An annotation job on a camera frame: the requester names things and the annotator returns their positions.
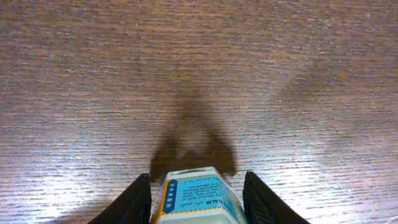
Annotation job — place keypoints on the small jar gold lid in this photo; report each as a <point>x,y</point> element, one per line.
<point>194,196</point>

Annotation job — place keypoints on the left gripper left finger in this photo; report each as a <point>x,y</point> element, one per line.
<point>133,206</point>

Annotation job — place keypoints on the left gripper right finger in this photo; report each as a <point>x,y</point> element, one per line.
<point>262,205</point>

